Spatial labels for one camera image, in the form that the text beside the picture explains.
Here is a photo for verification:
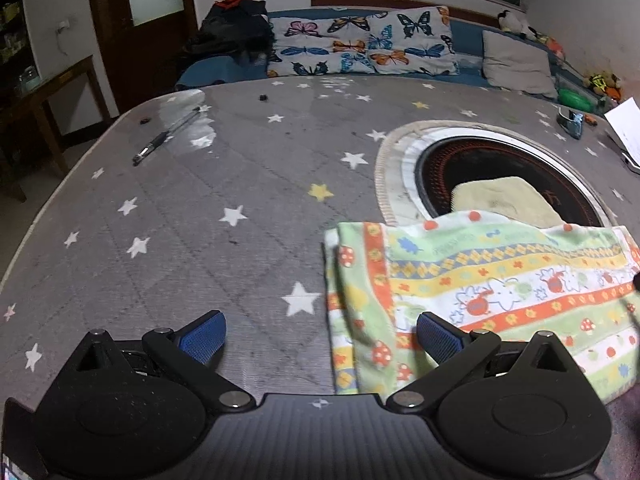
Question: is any black pen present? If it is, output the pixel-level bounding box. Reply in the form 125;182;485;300
132;106;202;167

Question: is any small orange toy car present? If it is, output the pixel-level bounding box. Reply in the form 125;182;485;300
585;115;598;127

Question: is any grey plain cushion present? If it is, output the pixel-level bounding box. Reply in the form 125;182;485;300
483;30;558;100

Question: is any round black table heater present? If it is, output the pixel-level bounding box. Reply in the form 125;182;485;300
375;120;616;228

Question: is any green plastic toy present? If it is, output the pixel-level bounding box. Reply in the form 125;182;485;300
558;88;593;113

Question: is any blue sofa bench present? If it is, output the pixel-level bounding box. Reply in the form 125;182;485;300
176;1;605;110

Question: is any colourful patterned children's garment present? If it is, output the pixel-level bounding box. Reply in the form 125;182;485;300
324;211;639;402

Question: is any butterfly print pillow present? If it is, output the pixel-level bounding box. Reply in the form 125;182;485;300
268;6;459;77

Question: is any beige cloth in heater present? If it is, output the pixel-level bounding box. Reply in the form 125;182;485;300
451;177;564;228

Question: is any dark wooden door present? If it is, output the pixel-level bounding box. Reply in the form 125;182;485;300
89;0;198;113

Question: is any yellow green toy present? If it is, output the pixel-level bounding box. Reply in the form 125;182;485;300
582;73;622;103

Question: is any black and red clothes pile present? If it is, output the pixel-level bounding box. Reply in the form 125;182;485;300
192;0;274;60

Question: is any white paper sheet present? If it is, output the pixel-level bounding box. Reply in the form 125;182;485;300
604;98;640;167

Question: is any black white plush toy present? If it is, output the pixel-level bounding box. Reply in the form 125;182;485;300
497;10;537;41

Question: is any grey star-patterned table cover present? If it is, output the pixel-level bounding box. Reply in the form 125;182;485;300
1;76;639;479

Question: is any dark wooden side table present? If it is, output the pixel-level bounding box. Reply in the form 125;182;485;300
1;54;113;203

